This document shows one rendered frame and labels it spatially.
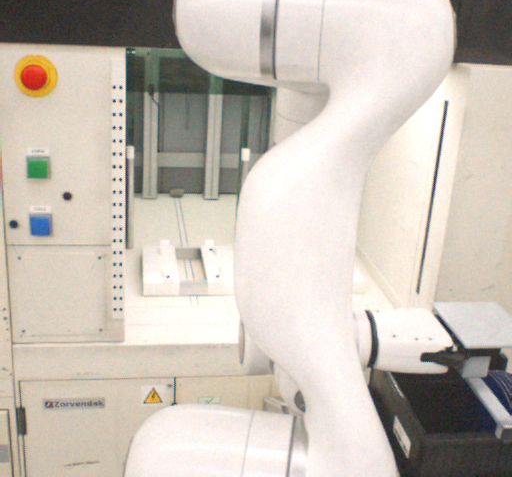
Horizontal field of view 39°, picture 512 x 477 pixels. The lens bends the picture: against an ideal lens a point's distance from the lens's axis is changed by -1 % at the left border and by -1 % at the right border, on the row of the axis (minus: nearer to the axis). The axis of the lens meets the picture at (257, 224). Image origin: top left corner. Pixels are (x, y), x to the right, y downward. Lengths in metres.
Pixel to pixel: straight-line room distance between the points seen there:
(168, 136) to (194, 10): 1.56
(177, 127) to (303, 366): 1.62
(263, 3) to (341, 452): 0.35
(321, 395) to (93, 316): 0.82
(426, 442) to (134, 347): 0.63
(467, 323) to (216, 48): 0.55
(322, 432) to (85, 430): 0.92
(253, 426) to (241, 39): 0.31
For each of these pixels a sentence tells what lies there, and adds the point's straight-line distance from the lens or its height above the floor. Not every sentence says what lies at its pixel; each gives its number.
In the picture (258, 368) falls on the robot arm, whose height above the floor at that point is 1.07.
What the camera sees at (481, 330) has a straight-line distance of 0.97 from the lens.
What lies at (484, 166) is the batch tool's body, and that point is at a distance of 1.31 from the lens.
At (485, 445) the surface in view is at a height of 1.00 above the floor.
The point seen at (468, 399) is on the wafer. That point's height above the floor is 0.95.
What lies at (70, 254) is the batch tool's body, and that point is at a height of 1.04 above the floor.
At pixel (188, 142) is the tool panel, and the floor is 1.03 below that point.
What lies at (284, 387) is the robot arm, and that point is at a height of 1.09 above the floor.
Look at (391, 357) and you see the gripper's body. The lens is 0.92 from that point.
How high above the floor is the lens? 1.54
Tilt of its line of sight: 20 degrees down
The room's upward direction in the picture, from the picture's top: 4 degrees clockwise
